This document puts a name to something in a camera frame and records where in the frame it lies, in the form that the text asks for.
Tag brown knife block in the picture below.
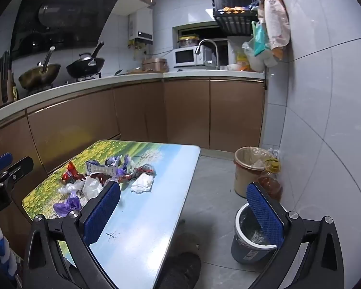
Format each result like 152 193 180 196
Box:
0 51 15 112

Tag bronze wok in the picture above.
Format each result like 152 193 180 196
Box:
18 46 61 91

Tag white blue snack packet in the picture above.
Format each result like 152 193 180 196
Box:
86 159 119 177

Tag clear hanging plastic bags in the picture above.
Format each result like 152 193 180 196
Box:
242 38 277 72

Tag landscape printed folding table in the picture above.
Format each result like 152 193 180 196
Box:
22 140 201 289

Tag brown rice cooker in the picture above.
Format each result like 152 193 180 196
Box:
142 57 169 73

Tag green hanging bag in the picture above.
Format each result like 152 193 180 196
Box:
251 20 270 56

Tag pot with yellow rim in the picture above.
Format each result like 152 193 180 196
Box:
177 35 200 49

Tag red snack wrapper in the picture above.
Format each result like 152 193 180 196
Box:
62 162 85 184

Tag white plastic bag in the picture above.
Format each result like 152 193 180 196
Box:
83 176 104 200

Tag person's dark shoe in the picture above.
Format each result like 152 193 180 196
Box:
159 251 202 289

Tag black wall rack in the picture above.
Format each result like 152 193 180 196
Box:
208 0 259 35

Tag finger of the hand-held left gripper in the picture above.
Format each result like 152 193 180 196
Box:
0 152 13 176
0 157 34 189

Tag purple foil wrapper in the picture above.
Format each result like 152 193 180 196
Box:
105 154 133 177

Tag cooking oil bottle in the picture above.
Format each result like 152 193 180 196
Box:
257 158 284 203

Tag black gas stove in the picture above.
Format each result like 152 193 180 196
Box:
27 72 103 93

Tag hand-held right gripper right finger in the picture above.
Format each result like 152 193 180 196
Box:
246 181 345 289

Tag beige bin with liner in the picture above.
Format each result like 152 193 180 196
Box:
234 146 277 198

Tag red clear wrapper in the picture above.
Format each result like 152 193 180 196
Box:
132 164 156 179

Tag black frying pan with lid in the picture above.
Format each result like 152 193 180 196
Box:
66 41 106 79

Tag purple plastic bag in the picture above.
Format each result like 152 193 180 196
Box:
53 197 84 218

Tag white microwave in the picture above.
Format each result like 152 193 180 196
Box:
173 47 205 68

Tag dark red wrapper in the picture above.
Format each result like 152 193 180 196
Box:
92 171 133 187

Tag grey bin with white rim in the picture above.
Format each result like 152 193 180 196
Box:
230 202 279 265

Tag pink white hanging bag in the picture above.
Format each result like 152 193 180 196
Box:
257 0 291 59

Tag black range hood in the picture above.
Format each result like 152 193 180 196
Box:
0 0 127 64

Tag orange food package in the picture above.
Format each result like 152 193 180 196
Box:
236 51 250 72

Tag dark sauce bottle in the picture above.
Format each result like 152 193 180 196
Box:
11 72 19 101

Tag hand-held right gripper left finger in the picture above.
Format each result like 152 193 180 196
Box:
22 181 121 289

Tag steel kitchen faucet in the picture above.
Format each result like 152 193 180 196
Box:
194 39 219 70

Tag white water heater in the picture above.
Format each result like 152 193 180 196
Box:
128 7 155 48

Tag brown kitchen base cabinets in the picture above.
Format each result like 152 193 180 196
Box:
0 77 267 247

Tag white tissue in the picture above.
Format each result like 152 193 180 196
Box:
130 173 155 194

